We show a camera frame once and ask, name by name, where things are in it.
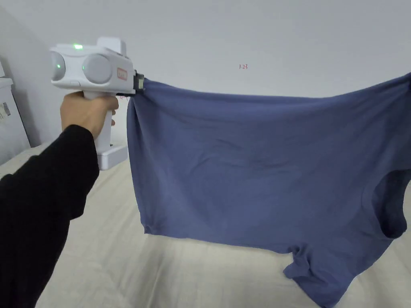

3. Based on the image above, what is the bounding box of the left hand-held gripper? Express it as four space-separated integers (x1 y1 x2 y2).
49 36 146 170

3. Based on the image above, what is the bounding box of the dark blue shirt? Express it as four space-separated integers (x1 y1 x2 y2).
126 72 411 308

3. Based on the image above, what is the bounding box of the person's left forearm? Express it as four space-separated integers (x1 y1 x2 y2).
0 124 100 308

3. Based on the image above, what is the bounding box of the person's left hand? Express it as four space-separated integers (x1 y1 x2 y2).
60 91 120 142

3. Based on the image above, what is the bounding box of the white carton with label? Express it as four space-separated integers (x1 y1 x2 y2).
0 56 32 165

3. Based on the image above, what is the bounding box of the bed with beige sheet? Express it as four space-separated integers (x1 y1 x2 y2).
0 141 411 308

